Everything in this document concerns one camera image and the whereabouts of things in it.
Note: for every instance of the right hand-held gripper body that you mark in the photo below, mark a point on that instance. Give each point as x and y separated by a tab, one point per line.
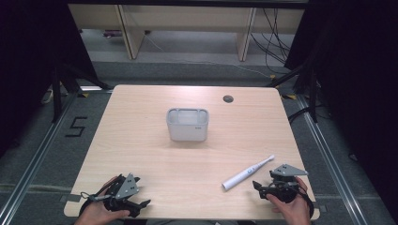
284	190

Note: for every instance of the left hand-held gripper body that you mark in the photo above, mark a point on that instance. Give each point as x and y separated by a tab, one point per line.
126	187

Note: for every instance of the white electric toothbrush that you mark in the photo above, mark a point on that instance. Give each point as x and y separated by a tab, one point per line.
242	176

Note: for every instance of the white toothbrush holder box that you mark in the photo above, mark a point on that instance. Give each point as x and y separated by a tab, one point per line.
187	131

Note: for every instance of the person's right hand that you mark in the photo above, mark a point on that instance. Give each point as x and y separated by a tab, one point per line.
294	212

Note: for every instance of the person's left hand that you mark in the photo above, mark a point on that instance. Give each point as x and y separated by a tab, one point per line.
94	212

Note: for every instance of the yellow black tape strip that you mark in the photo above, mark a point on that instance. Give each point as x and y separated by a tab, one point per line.
289	97
83	94

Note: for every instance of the black metal stand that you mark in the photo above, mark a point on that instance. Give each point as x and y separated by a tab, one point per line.
313	93
57	97

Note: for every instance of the black curtain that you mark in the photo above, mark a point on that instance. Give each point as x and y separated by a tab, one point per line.
359	78
31	62

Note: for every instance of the beige background desk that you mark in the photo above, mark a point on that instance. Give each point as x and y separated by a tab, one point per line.
187	18

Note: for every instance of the metal floor rail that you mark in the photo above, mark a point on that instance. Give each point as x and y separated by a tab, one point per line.
331	156
34	159

